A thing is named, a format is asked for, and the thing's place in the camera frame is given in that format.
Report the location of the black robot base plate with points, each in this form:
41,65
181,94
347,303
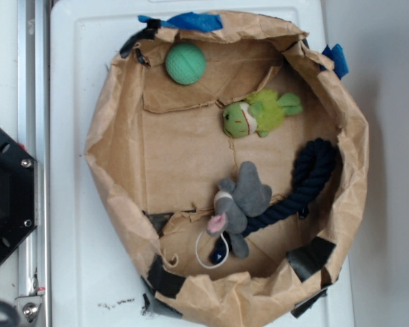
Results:
17,195

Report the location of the grey plush mouse toy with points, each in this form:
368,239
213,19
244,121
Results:
234,204

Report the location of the blue tape strip right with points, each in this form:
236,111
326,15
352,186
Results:
336,54

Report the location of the brown paper bag bin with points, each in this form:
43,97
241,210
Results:
183,108

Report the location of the green rubber ball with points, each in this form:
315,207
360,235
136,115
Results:
185,63

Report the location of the green plush frog toy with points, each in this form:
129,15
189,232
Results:
259,113

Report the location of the blue tape strip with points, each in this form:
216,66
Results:
188,21
336,54

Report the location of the dark blue rope toy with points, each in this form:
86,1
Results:
312,170

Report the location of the white plastic tray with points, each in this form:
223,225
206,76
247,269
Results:
94,282

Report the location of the aluminium frame rail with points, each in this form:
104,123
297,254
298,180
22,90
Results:
33,127

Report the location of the blue tape strip top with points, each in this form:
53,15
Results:
188,21

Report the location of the metal corner bracket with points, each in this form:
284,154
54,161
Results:
30,310

